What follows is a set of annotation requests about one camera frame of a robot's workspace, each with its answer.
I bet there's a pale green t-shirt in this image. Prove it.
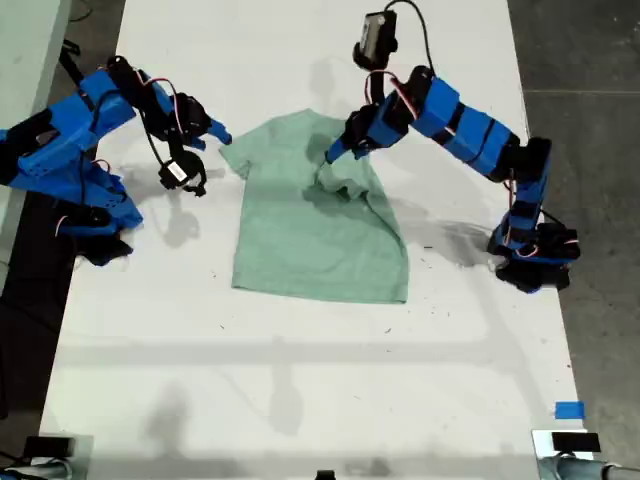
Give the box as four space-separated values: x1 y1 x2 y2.
218 107 410 305

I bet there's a black stand leg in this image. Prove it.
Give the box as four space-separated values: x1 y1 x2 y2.
58 41 89 89

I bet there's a pale side table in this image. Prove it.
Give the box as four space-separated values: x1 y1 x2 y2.
0 0 74 296

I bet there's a silver metal plate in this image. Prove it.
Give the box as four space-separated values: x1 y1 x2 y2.
531 428 597 462
37 433 95 480

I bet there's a black box on metal plate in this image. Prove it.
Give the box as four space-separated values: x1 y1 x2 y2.
23 436 76 457
551 432 601 454

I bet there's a short blue tape strip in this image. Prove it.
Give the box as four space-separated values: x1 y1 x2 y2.
554 400 587 421

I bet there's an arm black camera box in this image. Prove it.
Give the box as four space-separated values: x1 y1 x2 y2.
158 152 207 197
353 10 400 69

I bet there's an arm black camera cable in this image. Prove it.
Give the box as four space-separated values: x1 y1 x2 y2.
139 110 169 170
384 0 434 71

